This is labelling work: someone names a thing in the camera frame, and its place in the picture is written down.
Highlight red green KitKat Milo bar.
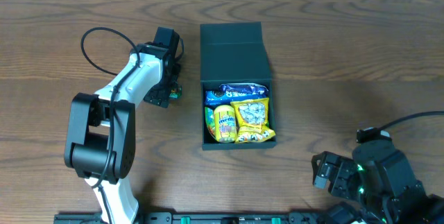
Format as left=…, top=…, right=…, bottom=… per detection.
left=169, top=83, right=182, bottom=100

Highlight yellow Mentos gum bottle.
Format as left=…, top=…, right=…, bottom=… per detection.
left=214, top=105, right=237, bottom=143

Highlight dark green open gift box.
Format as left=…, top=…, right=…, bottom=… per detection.
left=200, top=22, right=277, bottom=130

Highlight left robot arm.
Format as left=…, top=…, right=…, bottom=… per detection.
left=64, top=42, right=183, bottom=223

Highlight green Haribo gummy bag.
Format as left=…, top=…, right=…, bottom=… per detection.
left=205, top=107, right=216, bottom=139

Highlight blue Oreo cookie pack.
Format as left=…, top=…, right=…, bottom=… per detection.
left=205, top=90, right=266, bottom=107

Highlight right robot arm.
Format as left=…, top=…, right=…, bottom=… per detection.
left=311, top=139, right=443, bottom=223

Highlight yellow Hacks candy bag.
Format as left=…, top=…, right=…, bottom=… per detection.
left=230, top=98, right=275, bottom=143

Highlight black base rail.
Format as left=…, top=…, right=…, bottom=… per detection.
left=53, top=212, right=337, bottom=224

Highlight blue foil chocolate bar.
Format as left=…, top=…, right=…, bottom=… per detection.
left=219, top=83, right=268, bottom=96

